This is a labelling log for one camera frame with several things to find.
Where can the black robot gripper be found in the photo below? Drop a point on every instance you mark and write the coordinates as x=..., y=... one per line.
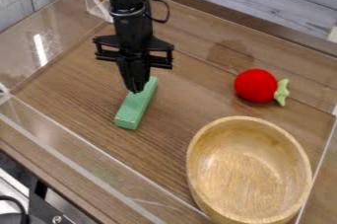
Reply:
x=133, y=42

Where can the green rectangular block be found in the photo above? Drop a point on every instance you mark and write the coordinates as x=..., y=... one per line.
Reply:
x=133, y=107

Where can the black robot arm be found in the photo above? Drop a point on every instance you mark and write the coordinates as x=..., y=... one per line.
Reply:
x=119, y=5

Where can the light wooden bowl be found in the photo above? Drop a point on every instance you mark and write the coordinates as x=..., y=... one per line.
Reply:
x=248, y=171

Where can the red plush tomato toy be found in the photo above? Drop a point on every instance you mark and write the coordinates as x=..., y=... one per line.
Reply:
x=257, y=86

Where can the clear acrylic tray walls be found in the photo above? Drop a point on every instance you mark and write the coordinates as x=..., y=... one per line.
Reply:
x=165, y=117

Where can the clear acrylic corner bracket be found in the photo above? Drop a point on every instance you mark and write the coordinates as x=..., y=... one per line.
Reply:
x=99, y=9

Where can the black table leg bracket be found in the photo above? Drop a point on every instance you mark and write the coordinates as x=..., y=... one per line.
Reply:
x=42, y=212

